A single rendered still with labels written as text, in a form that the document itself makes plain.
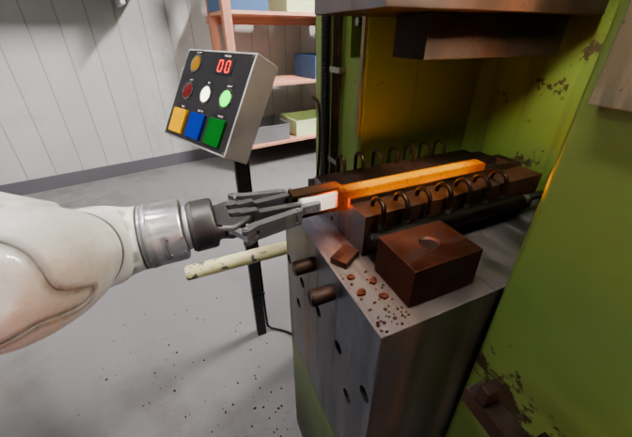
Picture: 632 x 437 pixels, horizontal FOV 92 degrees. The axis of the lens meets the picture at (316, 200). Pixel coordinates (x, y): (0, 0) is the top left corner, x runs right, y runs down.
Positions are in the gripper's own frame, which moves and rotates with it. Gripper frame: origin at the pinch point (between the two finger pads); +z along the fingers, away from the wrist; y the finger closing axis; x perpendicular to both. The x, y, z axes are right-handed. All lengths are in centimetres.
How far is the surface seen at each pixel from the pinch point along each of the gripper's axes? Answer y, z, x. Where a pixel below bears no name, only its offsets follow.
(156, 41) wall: -303, -25, 18
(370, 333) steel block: 19.7, -0.9, -9.9
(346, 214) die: 1.7, 5.1, -3.2
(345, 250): 6.3, 2.6, -7.0
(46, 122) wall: -285, -123, -40
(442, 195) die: 6.7, 21.4, -0.6
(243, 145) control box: -39.3, -4.3, -1.8
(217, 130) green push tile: -42.3, -9.9, 2.2
